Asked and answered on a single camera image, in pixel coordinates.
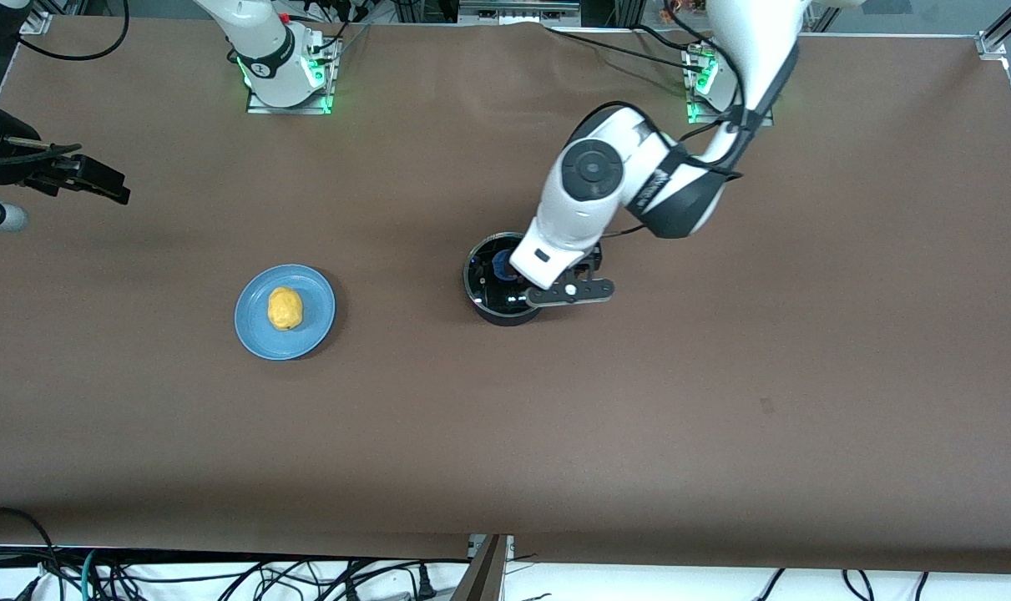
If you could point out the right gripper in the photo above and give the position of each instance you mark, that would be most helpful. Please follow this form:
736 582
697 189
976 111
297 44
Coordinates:
22 166

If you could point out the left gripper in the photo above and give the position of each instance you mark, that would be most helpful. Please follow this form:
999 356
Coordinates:
593 260

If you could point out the glass lid with blue knob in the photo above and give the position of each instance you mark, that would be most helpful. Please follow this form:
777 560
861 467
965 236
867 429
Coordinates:
482 282

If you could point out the yellow potato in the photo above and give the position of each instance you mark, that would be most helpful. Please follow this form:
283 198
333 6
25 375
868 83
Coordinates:
285 309

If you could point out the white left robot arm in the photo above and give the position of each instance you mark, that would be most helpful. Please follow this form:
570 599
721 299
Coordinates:
747 50

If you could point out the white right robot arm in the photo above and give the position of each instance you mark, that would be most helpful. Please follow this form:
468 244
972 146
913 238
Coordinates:
259 42

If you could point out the brown table cloth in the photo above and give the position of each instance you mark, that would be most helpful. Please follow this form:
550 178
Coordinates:
639 459

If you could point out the blue round plate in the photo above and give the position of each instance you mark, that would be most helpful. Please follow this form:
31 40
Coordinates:
313 292

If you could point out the aluminium profile beam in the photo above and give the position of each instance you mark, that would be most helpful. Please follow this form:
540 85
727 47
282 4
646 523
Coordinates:
484 576

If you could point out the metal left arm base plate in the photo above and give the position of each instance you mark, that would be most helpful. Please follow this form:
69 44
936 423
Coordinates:
699 100

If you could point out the aluminium frame rail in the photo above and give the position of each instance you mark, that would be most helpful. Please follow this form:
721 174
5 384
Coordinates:
518 10

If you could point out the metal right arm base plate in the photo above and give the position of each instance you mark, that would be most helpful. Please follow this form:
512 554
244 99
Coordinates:
317 83

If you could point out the aluminium corner bracket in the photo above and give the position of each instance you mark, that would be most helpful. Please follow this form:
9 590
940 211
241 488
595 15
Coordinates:
993 46

